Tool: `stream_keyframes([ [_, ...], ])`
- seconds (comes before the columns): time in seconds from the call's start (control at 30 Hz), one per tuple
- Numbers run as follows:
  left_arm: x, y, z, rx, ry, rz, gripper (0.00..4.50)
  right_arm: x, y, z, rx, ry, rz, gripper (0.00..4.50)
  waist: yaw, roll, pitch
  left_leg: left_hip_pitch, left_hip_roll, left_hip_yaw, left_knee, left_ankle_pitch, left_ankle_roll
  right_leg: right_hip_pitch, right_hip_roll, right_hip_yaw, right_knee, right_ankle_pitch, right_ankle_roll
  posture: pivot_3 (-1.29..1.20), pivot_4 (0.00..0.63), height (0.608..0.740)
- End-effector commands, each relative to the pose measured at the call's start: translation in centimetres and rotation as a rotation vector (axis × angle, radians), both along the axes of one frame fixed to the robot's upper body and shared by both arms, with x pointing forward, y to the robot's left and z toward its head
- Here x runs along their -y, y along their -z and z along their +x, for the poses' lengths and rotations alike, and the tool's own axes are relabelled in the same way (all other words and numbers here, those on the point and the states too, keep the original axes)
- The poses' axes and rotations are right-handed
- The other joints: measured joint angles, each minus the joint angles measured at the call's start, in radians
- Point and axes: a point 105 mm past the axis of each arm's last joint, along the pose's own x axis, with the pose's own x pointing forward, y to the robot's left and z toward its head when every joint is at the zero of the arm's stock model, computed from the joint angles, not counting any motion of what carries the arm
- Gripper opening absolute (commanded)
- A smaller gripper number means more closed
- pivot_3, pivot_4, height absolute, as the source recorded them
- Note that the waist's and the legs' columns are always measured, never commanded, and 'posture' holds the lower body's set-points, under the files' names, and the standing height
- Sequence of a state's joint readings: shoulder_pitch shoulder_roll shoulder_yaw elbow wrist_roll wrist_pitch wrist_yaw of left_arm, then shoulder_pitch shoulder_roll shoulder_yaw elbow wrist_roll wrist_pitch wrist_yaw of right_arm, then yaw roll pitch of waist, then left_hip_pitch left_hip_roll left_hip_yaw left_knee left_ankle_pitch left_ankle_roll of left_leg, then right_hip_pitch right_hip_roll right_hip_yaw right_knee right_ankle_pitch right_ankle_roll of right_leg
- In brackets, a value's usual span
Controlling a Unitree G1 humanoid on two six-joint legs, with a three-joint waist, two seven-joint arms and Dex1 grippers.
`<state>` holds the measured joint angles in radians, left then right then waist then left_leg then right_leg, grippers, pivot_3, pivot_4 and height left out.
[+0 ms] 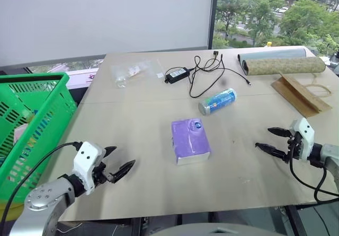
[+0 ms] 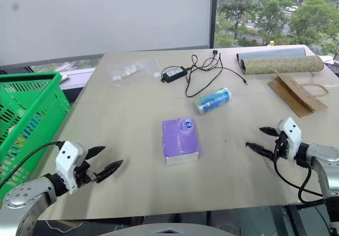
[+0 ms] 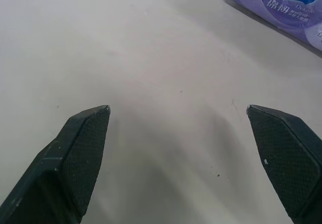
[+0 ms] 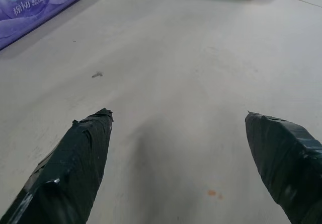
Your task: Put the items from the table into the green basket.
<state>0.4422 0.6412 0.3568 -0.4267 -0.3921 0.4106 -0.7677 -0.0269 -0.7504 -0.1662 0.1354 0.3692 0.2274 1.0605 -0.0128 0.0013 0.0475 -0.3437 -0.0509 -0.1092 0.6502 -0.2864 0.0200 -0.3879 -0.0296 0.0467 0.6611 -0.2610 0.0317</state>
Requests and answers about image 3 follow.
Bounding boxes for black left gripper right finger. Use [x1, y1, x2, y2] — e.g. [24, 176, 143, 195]
[246, 104, 322, 224]

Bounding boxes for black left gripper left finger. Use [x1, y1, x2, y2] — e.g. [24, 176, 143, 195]
[0, 105, 111, 224]

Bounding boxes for purple Vinda tissue pack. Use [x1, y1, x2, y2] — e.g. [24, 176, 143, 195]
[228, 0, 322, 52]

